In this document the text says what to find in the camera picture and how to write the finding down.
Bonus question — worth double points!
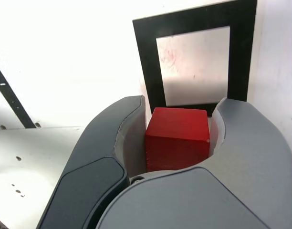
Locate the black tape strip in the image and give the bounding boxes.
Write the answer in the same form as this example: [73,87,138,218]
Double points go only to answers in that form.
[0,61,37,129]

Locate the black tape square outline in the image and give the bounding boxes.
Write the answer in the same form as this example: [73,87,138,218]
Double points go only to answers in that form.
[132,0,258,117]

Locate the red cube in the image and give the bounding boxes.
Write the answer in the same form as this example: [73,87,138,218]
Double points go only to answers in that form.
[145,107,211,173]

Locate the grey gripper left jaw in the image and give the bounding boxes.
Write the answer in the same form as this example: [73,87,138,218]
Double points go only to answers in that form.
[38,95,153,229]

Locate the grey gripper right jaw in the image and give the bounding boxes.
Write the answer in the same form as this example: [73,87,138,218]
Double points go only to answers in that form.
[94,96,292,229]

